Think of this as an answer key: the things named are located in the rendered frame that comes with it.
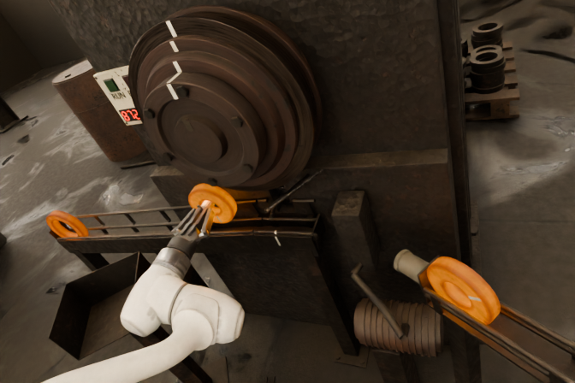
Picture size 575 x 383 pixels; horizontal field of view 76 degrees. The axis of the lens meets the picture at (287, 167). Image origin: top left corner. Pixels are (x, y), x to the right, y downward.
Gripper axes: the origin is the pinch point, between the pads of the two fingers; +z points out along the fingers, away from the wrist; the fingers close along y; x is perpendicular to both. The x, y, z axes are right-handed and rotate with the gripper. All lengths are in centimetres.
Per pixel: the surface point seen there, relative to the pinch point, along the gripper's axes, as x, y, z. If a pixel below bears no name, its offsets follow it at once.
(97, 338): -21, -35, -39
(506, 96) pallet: -75, 93, 153
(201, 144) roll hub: 29.4, 20.7, -10.9
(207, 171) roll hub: 20.6, 16.6, -9.8
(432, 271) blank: -8, 64, -14
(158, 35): 51, 16, -1
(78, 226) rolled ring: -15, -80, 0
